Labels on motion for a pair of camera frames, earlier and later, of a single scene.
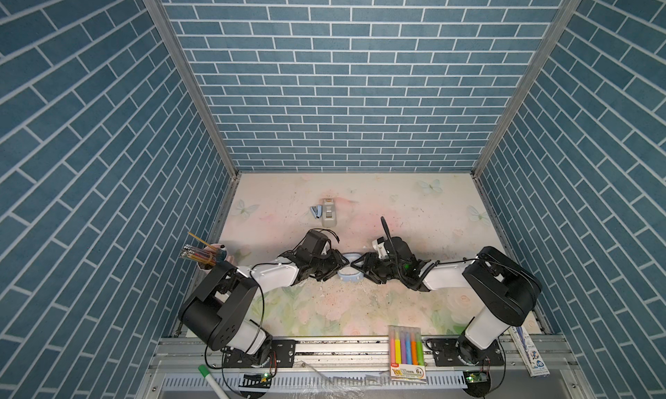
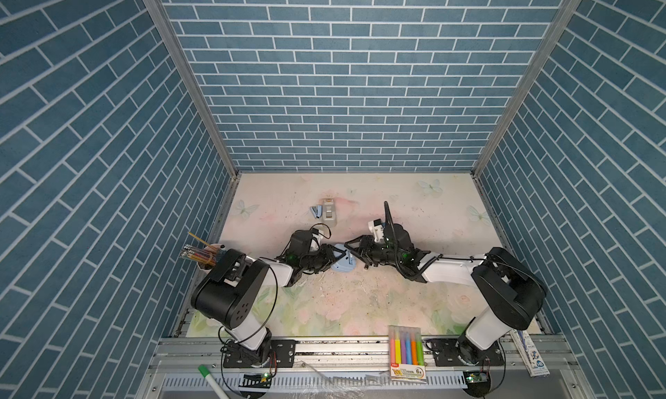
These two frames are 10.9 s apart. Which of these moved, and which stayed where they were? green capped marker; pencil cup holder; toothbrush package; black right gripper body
Moved: black right gripper body
Stayed: pencil cup holder; toothbrush package; green capped marker
